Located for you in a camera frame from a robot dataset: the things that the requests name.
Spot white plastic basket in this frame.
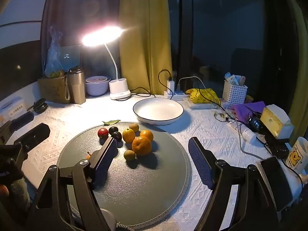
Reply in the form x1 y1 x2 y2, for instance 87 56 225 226
222 79 248 105

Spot white desk lamp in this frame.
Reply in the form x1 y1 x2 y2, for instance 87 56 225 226
82 26 132 100

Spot white power strip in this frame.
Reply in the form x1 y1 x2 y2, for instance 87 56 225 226
164 90 190 101

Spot yellow tissue box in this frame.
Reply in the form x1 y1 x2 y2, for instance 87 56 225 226
260 104 294 139

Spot white bottle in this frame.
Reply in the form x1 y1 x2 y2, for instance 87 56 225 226
228 121 257 143

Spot black charger cable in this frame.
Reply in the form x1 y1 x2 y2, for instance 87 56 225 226
158 70 174 100

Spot yellow printed bag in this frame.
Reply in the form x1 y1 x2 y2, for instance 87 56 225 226
185 88 222 106

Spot black stand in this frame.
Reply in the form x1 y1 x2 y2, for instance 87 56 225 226
263 135 290 159

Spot black power adapter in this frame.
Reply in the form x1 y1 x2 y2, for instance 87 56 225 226
178 78 190 93

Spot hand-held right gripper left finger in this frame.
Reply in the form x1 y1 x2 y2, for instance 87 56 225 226
26 137 118 231

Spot white cable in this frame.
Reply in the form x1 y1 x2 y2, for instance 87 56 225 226
178 76 208 90

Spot black smartphone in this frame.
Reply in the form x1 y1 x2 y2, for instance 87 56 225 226
256 156 294 213

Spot yellow curtain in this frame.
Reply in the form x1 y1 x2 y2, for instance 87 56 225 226
284 0 308 145
119 0 173 96

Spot white tissue box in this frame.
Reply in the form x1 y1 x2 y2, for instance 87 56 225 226
0 96 29 123

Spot grey cable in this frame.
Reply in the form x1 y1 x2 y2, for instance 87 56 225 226
234 115 265 160

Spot dark curtain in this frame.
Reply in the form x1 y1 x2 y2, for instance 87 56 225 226
41 0 121 77

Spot flat white box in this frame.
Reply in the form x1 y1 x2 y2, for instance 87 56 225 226
183 98 218 110

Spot blue plastic bag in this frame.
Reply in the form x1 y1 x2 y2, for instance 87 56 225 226
44 26 65 77

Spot small black screen device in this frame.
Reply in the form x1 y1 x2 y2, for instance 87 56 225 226
248 115 263 133

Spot lavender bowl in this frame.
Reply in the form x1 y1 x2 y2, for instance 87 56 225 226
85 76 111 96

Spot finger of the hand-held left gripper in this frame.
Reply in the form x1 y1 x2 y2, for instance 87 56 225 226
10 112 34 129
13 123 51 150

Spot dark display device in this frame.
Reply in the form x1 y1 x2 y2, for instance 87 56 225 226
59 44 82 70

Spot brown cardboard box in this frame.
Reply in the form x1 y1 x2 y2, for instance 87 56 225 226
37 76 69 104

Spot white bear mug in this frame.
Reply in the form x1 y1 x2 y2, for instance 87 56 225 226
285 137 308 175

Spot white plate with dark rim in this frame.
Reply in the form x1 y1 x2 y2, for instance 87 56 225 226
133 98 184 126

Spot small black round object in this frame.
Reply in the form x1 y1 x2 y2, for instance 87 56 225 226
26 98 49 113

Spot small oblong orange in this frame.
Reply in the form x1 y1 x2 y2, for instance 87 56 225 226
122 128 136 143

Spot purple cloth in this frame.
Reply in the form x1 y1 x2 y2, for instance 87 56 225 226
231 101 266 126

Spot round grey mat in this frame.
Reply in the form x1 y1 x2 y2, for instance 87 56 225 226
57 122 192 227

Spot white printed sachets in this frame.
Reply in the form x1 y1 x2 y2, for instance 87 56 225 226
224 72 246 87

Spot steel tumbler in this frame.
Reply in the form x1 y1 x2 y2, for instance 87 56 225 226
64 66 86 105

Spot large orange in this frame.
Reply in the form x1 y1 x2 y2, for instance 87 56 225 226
131 136 152 156

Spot small metal keychain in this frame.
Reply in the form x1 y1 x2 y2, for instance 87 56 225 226
214 111 231 122

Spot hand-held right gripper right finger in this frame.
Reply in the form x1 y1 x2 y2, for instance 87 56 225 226
188 137 284 231

